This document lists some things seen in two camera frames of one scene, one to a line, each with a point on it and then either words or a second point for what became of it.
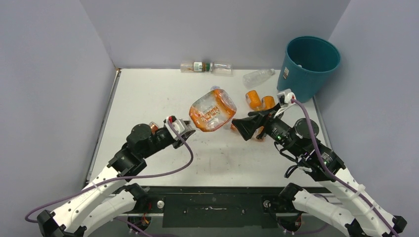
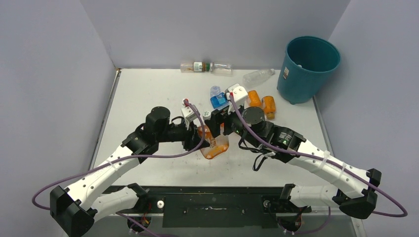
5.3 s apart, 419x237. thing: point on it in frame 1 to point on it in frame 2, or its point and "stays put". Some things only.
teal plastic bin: [308, 63] stays put
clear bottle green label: [196, 66] stays put
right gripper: [246, 125] to [218, 117]
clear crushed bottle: [254, 78] stays put
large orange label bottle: [212, 110] to [218, 145]
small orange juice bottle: [254, 100] stays put
